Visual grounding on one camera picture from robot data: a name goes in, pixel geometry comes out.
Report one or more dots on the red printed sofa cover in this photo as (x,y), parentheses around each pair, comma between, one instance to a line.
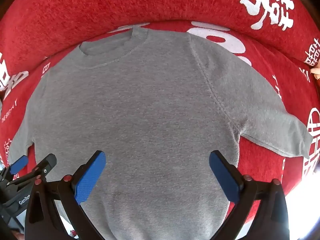
(75,7)

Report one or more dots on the pale beige object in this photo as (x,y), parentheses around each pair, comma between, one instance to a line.
(316,72)

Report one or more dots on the grey t-shirt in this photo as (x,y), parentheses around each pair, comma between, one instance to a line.
(140,120)

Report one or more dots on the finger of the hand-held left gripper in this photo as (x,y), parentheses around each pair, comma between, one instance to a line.
(18,164)
(46,163)

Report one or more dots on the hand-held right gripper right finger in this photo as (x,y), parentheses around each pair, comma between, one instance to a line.
(223,177)

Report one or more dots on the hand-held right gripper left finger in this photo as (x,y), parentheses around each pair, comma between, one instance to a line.
(90,177)

